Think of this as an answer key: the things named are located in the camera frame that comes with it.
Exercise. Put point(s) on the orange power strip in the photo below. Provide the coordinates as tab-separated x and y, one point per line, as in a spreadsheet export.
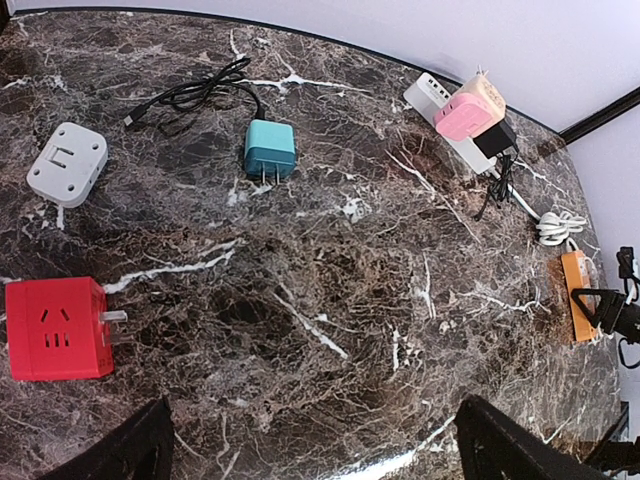
580	274

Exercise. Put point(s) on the white power strip at back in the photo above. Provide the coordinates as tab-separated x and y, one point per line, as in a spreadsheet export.
427	96

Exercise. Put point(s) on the red cube socket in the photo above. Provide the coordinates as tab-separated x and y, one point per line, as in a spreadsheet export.
59	329

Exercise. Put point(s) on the white adapter plug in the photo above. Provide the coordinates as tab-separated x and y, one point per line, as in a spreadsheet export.
69	165

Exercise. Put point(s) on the beige cube socket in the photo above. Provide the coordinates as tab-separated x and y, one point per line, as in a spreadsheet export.
481	87

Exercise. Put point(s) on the pink plug adapter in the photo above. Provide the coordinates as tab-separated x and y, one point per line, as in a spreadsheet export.
461	117

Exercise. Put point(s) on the black plug at back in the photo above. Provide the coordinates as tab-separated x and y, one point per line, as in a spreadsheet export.
497	139

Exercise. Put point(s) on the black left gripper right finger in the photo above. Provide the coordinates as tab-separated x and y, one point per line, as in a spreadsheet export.
493	446

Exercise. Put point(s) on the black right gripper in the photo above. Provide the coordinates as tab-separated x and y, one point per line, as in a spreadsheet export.
608	310

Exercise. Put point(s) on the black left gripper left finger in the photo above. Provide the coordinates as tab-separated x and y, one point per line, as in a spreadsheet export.
140	448

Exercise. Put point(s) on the teal usb charger plug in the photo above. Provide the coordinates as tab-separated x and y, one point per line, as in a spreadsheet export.
269	150

